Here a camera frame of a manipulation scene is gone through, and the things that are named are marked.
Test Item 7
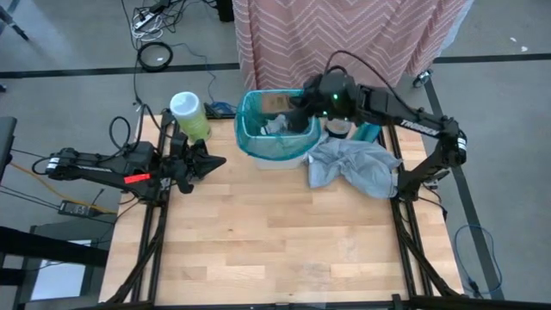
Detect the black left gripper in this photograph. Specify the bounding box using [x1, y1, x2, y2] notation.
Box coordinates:
[157, 132, 228, 195]

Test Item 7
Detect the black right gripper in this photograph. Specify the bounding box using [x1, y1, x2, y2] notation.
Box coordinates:
[286, 73, 331, 133]

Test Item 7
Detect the white tissue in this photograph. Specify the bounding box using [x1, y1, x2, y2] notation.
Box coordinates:
[263, 114, 289, 136]

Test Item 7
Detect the teal drawstring trash bag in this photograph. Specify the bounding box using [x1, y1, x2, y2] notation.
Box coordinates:
[234, 89, 323, 162]

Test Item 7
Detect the grey plastic bag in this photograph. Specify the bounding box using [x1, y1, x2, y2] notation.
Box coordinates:
[303, 135, 404, 200]

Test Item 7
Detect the teal trash bag packet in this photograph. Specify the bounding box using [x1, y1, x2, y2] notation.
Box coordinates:
[350, 122, 383, 143]

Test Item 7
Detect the green disinfectant wipes canister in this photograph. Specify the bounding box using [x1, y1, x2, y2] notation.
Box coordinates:
[169, 90, 213, 143]

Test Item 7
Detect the red tape marker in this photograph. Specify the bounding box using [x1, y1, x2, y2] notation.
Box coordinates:
[123, 172, 152, 185]

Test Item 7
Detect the pink chevron cloth cover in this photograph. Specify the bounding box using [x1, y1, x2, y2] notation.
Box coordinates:
[232, 0, 474, 92]

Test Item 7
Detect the rack caster wheel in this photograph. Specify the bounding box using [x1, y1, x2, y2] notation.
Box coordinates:
[412, 68, 433, 90]

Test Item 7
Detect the black equipment box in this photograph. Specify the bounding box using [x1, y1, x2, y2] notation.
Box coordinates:
[216, 0, 236, 23]

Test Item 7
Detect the black power adapter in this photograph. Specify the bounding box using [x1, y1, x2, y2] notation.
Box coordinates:
[58, 199, 104, 219]

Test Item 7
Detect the white power strip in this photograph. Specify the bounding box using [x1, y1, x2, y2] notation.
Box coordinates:
[130, 10, 167, 42]

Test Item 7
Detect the black side table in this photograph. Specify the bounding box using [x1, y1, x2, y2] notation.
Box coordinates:
[0, 219, 117, 310]

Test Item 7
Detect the dark grey flat panel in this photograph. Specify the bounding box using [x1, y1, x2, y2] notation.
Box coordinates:
[0, 115, 17, 182]

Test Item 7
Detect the black floor tape line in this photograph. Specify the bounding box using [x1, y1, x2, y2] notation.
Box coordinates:
[424, 79, 505, 301]

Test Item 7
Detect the black tripod leg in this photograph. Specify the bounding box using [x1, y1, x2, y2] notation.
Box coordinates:
[0, 0, 31, 43]

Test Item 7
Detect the grey duct tape roll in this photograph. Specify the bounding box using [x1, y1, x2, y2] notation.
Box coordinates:
[325, 118, 354, 140]

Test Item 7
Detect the blue network cable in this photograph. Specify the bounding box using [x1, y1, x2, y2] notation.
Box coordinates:
[170, 41, 238, 120]

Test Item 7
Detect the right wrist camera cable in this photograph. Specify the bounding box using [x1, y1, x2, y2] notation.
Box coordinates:
[325, 50, 414, 114]

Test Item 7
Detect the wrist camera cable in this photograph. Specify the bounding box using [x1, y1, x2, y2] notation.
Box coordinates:
[325, 50, 414, 114]
[108, 115, 133, 151]

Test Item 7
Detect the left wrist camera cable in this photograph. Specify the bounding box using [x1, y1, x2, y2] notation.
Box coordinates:
[108, 115, 133, 151]

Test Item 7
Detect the black coiled cable ring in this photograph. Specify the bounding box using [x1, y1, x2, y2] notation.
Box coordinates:
[136, 41, 174, 72]

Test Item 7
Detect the yellow floor cable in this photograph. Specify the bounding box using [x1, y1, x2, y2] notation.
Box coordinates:
[8, 162, 118, 215]

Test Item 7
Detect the blue looped floor cable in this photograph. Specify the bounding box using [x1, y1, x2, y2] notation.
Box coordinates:
[454, 223, 504, 299]

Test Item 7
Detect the black aluminium table frame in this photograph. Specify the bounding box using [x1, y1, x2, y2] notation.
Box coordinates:
[75, 108, 551, 310]

